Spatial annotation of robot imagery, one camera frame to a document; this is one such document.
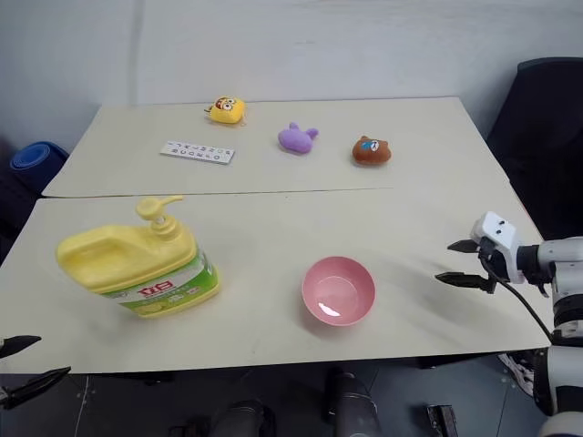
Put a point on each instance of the dark ribbed block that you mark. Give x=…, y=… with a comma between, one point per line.
x=441, y=419

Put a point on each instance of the pink bowl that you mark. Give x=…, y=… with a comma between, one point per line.
x=338, y=291

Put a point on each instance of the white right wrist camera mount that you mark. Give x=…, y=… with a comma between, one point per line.
x=497, y=230

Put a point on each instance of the patterned white cloth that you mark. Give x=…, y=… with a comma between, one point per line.
x=519, y=373

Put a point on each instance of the purple plush toy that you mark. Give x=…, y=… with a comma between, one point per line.
x=296, y=139

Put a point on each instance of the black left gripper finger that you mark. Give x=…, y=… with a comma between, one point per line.
x=19, y=343
x=38, y=381

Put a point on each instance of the black chair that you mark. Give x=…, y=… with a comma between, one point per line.
x=542, y=150

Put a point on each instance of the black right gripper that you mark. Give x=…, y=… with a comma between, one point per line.
x=491, y=260

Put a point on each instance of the brown bear plush toy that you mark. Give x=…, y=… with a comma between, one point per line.
x=371, y=150

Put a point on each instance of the yellow detergent pump bottle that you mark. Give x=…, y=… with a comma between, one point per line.
x=136, y=264

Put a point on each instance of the white printed card strip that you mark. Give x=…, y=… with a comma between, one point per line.
x=197, y=152

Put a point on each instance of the yellow plush toy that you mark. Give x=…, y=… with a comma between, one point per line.
x=226, y=110

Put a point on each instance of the dark rounded cylinder shape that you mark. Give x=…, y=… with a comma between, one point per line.
x=350, y=403

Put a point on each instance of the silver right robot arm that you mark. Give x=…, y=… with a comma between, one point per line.
x=565, y=264

